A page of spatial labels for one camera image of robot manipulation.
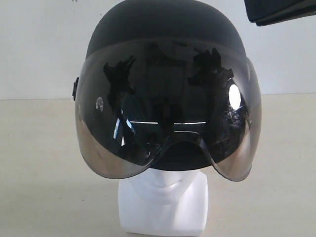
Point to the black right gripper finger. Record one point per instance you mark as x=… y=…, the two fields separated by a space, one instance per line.
x=268 y=12

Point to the black helmet with tinted visor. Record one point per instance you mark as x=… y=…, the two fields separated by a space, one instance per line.
x=167 y=85

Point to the white mannequin head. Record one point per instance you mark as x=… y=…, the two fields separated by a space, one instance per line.
x=164 y=203

